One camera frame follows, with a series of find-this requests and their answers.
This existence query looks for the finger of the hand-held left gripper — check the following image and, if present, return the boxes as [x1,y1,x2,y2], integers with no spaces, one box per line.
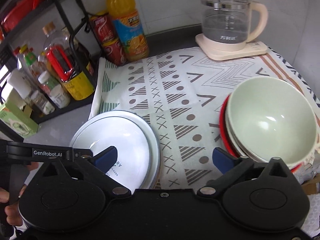
[72,148,94,158]

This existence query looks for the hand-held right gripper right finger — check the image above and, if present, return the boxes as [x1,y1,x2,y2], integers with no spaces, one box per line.
[196,147,293,198]

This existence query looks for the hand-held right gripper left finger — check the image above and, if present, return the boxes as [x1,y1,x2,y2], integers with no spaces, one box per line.
[40,146,132,197]

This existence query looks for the white plate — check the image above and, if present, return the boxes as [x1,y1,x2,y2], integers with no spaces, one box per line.
[69,110,152,189]

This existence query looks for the pale green bowl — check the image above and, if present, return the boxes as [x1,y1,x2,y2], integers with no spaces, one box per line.
[225,77,318,164]

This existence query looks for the person's left hand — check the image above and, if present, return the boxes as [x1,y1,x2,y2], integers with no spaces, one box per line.
[0,162,40,228]

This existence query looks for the white bowl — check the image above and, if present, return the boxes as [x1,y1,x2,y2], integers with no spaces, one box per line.
[224,115,320,170]

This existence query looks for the green cardboard box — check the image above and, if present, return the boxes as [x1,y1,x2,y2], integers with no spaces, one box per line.
[0,97,40,138]

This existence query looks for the clear spice jar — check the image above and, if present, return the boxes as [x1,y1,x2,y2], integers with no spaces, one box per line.
[27,90,55,114]

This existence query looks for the grey rimmed plate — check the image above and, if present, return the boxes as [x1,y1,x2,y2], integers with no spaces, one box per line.
[139,115,161,189]

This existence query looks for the white plastic bottle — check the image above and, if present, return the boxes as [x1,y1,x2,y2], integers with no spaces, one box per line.
[6,70,30,100]

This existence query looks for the patterned white tablecloth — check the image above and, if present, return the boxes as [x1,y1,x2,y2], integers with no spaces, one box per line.
[88,44,320,239]

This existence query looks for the green label sauce bottle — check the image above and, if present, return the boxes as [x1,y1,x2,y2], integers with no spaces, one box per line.
[19,45,47,75]

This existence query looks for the dark sauce bottle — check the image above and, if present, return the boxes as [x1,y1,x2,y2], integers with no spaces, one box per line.
[62,27,97,80]

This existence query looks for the red drink can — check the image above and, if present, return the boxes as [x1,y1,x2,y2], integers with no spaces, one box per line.
[89,12,118,43]
[101,37,128,66]

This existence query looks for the cream kettle base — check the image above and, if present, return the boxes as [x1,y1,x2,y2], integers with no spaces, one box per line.
[195,33,268,61]

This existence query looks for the orange juice bottle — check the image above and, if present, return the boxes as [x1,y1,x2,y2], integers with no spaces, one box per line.
[106,0,150,62]

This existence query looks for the black metal rack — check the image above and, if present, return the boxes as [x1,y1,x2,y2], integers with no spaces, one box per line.
[0,0,100,143]

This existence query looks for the red package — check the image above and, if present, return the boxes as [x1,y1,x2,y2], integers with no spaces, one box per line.
[0,0,54,33]

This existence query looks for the oil bottle with red handle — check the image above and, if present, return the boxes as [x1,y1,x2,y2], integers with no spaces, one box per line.
[41,22,95,101]

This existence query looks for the glass kettle with cream handle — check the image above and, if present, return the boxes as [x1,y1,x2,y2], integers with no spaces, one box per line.
[195,0,268,44]

